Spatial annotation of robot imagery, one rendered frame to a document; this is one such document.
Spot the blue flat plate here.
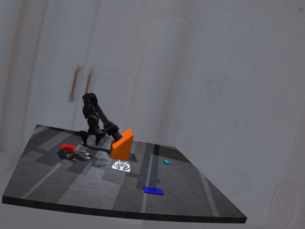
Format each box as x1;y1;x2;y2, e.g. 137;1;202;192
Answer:
143;187;164;195

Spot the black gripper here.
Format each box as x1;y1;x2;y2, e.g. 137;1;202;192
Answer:
78;124;106;147

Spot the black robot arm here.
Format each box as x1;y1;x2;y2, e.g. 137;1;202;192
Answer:
82;93;122;142

